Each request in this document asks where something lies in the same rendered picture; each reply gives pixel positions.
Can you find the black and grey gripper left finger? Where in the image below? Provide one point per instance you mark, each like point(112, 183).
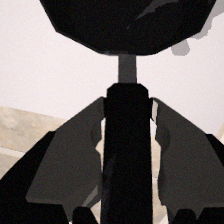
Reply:
point(62, 171)

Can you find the black frying pan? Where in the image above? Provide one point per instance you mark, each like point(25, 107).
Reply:
point(127, 28)

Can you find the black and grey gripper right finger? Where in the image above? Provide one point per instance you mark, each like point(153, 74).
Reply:
point(191, 173)

